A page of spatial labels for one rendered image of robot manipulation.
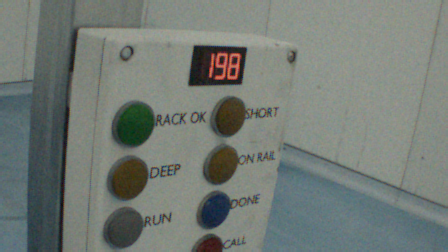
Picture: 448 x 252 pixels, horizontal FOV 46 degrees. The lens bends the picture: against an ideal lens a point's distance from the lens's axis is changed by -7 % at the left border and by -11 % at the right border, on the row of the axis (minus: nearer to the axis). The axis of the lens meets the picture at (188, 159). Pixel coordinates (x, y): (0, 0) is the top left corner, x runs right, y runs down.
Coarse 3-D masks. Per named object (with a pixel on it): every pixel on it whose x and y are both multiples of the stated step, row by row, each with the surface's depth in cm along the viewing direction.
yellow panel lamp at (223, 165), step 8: (224, 152) 41; (232, 152) 42; (216, 160) 41; (224, 160) 41; (232, 160) 42; (216, 168) 41; (224, 168) 42; (232, 168) 42; (216, 176) 42; (224, 176) 42
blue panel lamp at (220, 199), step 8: (208, 200) 42; (216, 200) 42; (224, 200) 43; (208, 208) 42; (216, 208) 43; (224, 208) 43; (208, 216) 42; (216, 216) 43; (224, 216) 44; (208, 224) 43; (216, 224) 43
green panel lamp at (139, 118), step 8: (128, 112) 35; (136, 112) 35; (144, 112) 36; (120, 120) 35; (128, 120) 35; (136, 120) 35; (144, 120) 36; (152, 120) 36; (120, 128) 35; (128, 128) 35; (136, 128) 36; (144, 128) 36; (152, 128) 37; (120, 136) 35; (128, 136) 35; (136, 136) 36; (144, 136) 36; (128, 144) 36; (136, 144) 36
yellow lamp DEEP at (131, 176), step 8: (128, 160) 37; (136, 160) 37; (120, 168) 36; (128, 168) 36; (136, 168) 37; (144, 168) 37; (120, 176) 36; (128, 176) 36; (136, 176) 37; (144, 176) 37; (112, 184) 36; (120, 184) 36; (128, 184) 37; (136, 184) 37; (144, 184) 38; (120, 192) 37; (128, 192) 37; (136, 192) 37
